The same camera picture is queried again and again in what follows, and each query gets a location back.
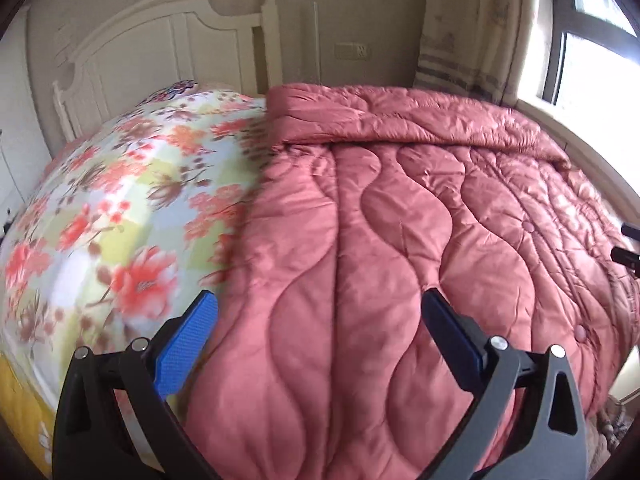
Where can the dark framed window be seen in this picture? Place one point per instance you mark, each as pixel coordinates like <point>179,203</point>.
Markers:
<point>593,68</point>

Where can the colourful patterned round cushion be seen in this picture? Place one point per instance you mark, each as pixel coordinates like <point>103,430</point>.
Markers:
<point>168,93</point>

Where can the yellow cartoon blanket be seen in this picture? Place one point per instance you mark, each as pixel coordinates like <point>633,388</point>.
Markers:
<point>29,419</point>

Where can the beige patterned curtain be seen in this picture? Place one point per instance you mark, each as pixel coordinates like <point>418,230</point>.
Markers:
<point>492,50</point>

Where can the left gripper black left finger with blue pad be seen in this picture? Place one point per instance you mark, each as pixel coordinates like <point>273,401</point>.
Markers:
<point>91,440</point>

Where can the pink quilted comforter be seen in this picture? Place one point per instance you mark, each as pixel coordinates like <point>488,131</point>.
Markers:
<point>320,366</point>

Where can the white wooden headboard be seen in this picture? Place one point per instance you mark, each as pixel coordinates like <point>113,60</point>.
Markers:
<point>155,43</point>

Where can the wall power outlet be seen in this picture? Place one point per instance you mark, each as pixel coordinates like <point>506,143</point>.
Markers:
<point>351,51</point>

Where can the floral bed sheet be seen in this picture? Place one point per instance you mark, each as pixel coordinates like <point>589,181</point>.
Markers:
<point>127,226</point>

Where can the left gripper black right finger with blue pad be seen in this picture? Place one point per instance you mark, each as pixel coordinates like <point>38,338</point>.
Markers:
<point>548,438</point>

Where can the white wardrobe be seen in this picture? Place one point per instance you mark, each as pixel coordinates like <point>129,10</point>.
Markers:
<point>24,152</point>

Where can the white slim standing lamp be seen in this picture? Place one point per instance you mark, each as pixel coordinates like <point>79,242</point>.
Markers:
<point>317,43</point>

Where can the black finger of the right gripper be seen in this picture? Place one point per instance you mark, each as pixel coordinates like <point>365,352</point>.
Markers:
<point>625,257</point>

